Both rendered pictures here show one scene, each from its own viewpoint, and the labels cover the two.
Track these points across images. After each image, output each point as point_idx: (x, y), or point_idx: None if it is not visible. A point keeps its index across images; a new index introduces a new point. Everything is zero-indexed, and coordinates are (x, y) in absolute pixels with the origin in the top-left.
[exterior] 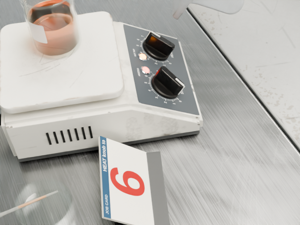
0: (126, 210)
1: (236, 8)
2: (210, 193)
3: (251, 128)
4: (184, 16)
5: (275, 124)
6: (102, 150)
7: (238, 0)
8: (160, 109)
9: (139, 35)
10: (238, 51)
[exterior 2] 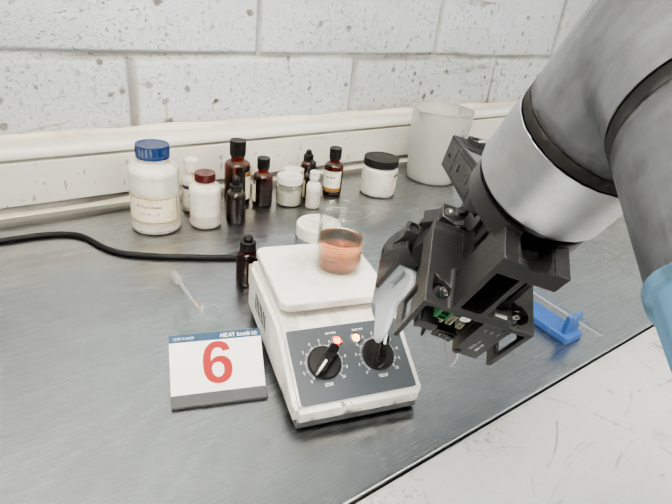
0: (183, 361)
1: (377, 336)
2: (214, 443)
3: (312, 484)
4: (484, 411)
5: None
6: (243, 332)
7: (382, 329)
8: (288, 357)
9: (389, 335)
10: (445, 470)
